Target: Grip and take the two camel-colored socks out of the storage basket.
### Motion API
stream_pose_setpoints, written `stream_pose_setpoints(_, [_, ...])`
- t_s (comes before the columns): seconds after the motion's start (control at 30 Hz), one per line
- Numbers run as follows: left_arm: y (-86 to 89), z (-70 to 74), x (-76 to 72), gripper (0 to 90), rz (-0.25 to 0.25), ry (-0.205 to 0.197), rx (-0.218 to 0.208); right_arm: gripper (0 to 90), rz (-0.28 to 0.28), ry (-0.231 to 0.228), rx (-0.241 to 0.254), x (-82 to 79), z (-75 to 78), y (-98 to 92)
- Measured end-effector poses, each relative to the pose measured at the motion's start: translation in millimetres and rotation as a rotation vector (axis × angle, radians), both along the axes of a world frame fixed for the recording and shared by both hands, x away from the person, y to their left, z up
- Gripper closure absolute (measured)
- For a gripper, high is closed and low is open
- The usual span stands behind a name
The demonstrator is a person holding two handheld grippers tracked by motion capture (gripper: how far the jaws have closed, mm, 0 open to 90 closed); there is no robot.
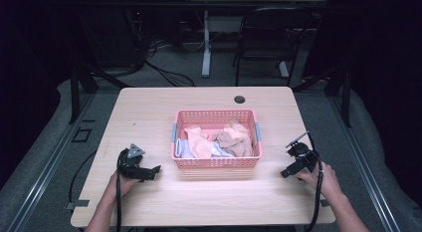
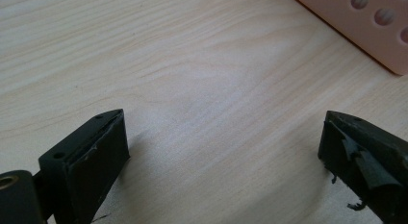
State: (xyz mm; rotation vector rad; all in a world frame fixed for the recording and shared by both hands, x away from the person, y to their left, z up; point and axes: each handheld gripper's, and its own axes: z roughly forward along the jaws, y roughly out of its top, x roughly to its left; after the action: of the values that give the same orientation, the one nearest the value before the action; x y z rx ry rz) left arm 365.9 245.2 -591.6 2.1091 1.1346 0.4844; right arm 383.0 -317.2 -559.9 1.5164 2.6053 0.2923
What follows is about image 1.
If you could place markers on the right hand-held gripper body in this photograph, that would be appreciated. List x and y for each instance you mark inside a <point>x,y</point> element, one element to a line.
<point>303,156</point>

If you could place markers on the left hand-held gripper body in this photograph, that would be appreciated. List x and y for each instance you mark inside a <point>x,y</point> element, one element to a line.
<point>130,164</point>

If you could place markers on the person's left hand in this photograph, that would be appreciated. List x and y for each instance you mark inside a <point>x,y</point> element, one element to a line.
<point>123,185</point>

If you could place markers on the person's right hand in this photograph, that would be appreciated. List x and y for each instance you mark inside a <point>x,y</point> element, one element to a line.
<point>320,180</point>

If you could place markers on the peach orange sock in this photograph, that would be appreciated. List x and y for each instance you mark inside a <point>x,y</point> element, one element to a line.
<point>200,144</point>

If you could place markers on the black tape square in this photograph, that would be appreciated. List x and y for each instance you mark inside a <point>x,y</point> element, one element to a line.
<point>82,135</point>

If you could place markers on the pink plastic basket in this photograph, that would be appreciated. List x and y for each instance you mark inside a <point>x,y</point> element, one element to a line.
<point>217,162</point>

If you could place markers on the tan brown sock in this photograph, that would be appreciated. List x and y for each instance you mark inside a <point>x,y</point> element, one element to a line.
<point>232,144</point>

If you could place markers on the grey tape strip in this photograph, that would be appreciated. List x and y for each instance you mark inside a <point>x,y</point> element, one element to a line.
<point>77,204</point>

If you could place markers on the light blue cloth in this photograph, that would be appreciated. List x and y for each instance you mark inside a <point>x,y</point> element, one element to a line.
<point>220,153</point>

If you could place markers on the pale peach sock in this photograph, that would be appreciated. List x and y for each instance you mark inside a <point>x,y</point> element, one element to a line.
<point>237,129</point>

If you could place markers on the dark round table grommet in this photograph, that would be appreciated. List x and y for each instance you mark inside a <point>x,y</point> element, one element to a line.
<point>239,99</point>

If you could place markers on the black folding chair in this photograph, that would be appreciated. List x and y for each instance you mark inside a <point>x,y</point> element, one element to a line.
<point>270,43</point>

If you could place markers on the silver floor rail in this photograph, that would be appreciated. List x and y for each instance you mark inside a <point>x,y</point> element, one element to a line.
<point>363,165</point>
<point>46,172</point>

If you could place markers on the black metal frame post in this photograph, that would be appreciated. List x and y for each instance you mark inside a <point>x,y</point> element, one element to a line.
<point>345,96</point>
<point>75,92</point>

